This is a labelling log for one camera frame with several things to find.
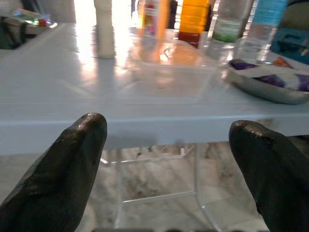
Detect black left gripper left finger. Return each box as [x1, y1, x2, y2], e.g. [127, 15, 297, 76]
[0, 112, 108, 232]

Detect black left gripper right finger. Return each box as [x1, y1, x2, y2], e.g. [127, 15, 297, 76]
[228, 120, 309, 232]

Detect round steel bowl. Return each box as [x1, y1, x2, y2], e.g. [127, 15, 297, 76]
[226, 59, 309, 105]

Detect large purple noodle packet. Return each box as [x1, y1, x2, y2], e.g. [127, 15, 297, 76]
[229, 57, 309, 92]

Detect teal cardboard box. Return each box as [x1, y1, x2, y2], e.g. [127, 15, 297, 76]
[269, 27, 309, 58]

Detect clear water bottle blue label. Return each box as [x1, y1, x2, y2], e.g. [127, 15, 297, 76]
[235, 0, 289, 64]

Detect clear plastic food container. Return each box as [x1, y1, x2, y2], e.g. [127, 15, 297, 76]
[130, 38, 219, 98]

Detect white plastic bottle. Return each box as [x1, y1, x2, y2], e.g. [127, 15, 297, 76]
[93, 0, 116, 59]

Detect dark bag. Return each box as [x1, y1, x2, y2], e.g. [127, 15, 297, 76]
[0, 16, 30, 50]

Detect clear bottle green label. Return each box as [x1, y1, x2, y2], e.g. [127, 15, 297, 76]
[207, 0, 254, 44]

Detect cluttered side shelf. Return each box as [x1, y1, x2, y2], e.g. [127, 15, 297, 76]
[11, 8, 58, 35]

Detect orange juice bottle red base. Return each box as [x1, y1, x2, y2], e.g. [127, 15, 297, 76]
[178, 0, 211, 48]

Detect orange drink bottle pink label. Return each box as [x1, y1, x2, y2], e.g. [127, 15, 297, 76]
[138, 0, 169, 41]

